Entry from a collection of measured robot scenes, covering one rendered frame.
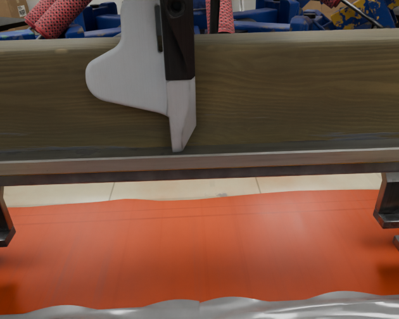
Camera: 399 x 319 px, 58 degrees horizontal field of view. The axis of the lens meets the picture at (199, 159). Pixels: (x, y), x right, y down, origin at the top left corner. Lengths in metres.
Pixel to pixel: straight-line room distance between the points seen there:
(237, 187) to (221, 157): 0.19
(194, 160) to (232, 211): 0.16
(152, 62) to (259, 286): 0.19
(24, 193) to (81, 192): 0.06
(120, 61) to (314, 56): 0.11
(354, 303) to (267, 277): 0.07
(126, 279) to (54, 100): 0.16
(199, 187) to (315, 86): 0.22
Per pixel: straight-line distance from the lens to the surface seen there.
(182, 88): 0.19
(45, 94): 0.24
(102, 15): 1.25
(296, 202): 0.39
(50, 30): 0.86
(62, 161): 0.24
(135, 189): 0.41
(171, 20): 0.18
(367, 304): 0.31
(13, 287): 0.35
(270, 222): 0.36
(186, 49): 0.18
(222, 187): 0.41
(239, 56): 0.22
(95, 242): 0.36
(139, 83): 0.20
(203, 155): 0.22
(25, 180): 0.29
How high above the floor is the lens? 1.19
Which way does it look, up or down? 30 degrees down
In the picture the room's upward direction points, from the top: 2 degrees counter-clockwise
